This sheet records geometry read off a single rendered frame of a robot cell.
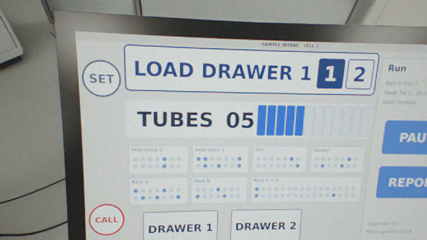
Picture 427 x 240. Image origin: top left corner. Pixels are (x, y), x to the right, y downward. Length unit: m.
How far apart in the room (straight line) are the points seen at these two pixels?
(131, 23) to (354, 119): 0.29
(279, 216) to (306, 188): 0.05
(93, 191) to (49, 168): 1.35
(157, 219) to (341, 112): 0.26
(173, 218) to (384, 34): 0.34
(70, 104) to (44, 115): 1.60
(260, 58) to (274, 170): 0.14
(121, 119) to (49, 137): 1.51
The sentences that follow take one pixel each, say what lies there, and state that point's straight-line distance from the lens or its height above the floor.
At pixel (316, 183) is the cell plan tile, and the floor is 1.05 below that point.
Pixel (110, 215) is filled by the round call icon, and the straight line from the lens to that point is 0.40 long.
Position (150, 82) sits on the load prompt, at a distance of 0.35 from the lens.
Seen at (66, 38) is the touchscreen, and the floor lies 1.18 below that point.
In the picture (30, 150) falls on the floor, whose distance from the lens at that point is 1.84.
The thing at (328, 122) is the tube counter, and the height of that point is 1.11.
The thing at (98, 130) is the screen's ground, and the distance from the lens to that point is 0.36.
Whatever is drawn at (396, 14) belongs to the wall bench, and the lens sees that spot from 2.43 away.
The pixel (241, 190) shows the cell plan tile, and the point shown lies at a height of 1.04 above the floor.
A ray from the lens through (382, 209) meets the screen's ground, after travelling 0.47.
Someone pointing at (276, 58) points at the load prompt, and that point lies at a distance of 0.36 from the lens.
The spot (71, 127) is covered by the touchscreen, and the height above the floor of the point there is 1.10.
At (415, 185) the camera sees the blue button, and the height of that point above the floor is 1.05.
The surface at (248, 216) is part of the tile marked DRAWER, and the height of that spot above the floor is 1.01.
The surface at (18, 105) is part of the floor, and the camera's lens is 2.09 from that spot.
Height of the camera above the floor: 1.38
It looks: 50 degrees down
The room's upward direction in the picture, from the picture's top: 8 degrees clockwise
